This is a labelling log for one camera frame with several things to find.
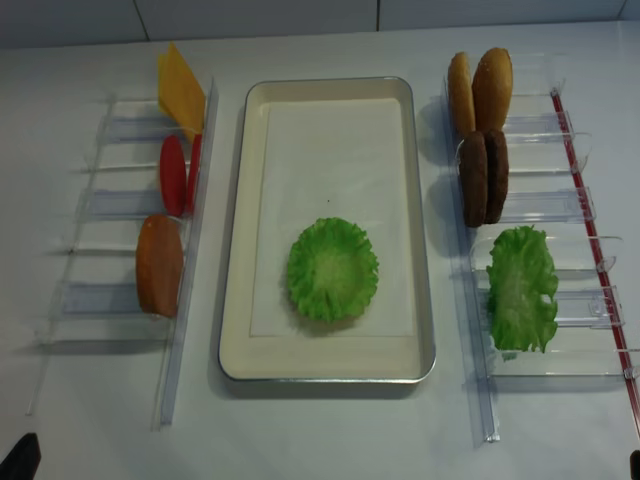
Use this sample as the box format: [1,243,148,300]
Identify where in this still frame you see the orange brown bun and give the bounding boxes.
[136,214,184,318]

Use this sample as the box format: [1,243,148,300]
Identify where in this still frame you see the green lettuce leaf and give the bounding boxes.
[486,226,559,361]
[286,217,379,324]

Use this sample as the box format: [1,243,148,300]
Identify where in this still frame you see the golden bread bun top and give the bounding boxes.
[472,47,513,131]

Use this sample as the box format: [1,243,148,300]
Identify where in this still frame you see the red tomato slice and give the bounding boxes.
[185,134,202,215]
[159,135,186,217]

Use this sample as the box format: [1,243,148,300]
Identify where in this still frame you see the clear acrylic left rack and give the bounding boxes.
[34,85,219,430]

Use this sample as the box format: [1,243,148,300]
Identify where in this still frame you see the clear acrylic right rack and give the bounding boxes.
[441,55,639,442]

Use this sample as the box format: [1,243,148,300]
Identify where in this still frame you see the red rail strip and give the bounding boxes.
[550,88,639,438]

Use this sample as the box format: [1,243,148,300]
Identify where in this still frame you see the tan bread bun slice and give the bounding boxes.
[447,52,476,137]

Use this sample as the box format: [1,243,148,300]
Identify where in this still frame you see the brown meat patty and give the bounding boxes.
[459,131,488,228]
[484,129,509,224]

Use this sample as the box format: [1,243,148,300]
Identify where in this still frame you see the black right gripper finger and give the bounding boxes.
[629,450,640,480]

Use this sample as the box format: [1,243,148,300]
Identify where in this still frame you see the yellow cheese slice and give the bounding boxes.
[157,42,206,143]

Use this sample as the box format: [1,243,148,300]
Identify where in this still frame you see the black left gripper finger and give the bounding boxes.
[0,432,39,480]

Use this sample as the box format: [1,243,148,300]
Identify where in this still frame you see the clear acrylic rack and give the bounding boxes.
[441,55,639,442]
[34,85,219,430]

